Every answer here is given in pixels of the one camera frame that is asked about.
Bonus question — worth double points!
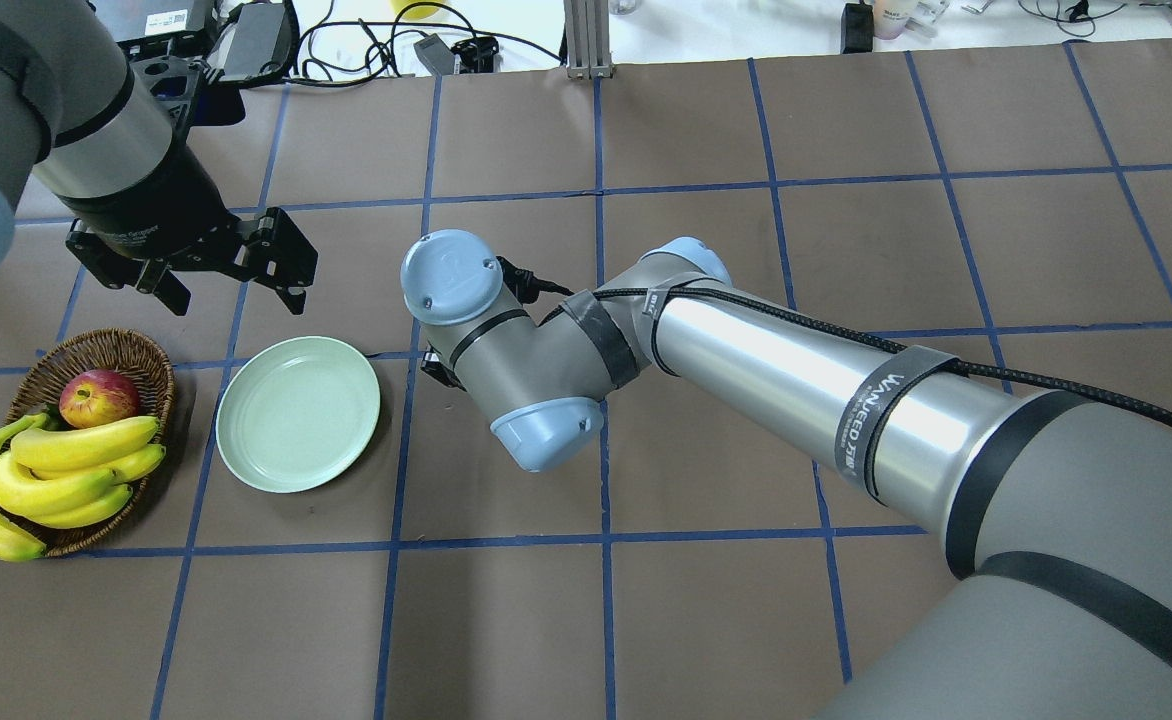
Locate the black gripper body working arm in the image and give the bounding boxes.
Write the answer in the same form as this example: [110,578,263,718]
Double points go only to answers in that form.
[420,345,466,390]

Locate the black gripper body idle arm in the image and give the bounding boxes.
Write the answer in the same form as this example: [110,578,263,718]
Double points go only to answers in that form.
[64,150,318,290]

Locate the silver robot arm near plate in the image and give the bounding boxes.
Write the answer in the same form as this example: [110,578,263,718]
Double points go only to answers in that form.
[0,1,318,315]

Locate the pale green plate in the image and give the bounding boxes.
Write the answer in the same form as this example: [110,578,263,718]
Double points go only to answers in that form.
[214,337,382,495]

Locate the red yellow apple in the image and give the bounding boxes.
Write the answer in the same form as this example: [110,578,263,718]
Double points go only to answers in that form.
[57,369,141,429]

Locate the brown wicker basket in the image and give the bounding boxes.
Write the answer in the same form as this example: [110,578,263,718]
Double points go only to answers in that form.
[4,328,178,559]

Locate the black power adapter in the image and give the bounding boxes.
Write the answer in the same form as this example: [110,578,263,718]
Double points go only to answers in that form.
[217,1,301,88]

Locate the yellow banana bunch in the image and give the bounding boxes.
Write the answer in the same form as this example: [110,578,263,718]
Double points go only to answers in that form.
[0,413,166,562]

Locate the yellow tape roll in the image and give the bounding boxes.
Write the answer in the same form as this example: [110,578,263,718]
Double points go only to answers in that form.
[388,0,447,23]

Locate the aluminium frame post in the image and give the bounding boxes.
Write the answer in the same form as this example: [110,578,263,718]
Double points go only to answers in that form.
[563,0,615,79]

